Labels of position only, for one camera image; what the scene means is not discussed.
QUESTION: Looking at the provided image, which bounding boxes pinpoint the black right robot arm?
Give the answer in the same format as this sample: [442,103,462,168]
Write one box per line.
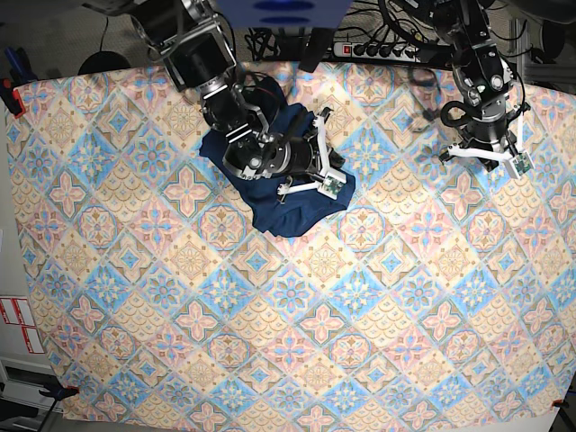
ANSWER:
[130,1,347,200]

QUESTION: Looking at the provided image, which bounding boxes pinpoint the red-black clamp upper left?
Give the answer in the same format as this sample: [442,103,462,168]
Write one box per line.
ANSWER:
[1,78,25,119]

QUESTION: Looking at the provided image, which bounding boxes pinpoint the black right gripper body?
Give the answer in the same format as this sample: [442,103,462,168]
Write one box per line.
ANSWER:
[278,135,322,176]

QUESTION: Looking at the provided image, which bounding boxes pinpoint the white cabinet lower left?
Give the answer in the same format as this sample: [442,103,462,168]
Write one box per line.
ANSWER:
[1,356,59,410]

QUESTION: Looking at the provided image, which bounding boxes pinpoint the blue long-sleeve shirt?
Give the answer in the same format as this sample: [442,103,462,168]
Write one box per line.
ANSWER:
[200,76,356,238]

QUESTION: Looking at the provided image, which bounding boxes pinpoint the white power strip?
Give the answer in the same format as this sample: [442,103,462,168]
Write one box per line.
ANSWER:
[332,41,421,63]

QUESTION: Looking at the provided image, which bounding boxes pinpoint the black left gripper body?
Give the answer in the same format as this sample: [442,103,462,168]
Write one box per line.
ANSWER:
[458,114,516,156]

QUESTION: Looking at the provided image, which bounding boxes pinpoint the blue-handled clamp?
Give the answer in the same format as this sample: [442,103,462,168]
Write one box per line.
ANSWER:
[4,47,38,85]

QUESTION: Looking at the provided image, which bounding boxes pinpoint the orange clamp lower right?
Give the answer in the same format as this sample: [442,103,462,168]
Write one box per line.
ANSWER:
[553,400,575,410]

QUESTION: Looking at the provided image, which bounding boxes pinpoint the patterned tile tablecloth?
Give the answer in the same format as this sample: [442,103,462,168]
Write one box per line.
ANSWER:
[5,63,575,431]

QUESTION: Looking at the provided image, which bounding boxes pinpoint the black round stool base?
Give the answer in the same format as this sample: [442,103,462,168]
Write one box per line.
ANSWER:
[77,50,131,76]

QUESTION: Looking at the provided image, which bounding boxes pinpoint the red-white labels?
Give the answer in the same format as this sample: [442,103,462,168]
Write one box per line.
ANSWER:
[1,296,44,355]

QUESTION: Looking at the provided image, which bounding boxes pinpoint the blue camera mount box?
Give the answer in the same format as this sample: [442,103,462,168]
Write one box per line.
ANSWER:
[215,0,352,29]

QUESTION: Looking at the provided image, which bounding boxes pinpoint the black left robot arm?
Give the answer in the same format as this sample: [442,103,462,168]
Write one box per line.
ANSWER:
[378,1,535,179]

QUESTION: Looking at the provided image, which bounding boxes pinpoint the blue-black clamp lower left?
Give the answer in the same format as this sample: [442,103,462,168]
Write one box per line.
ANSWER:
[39,382,79,401]

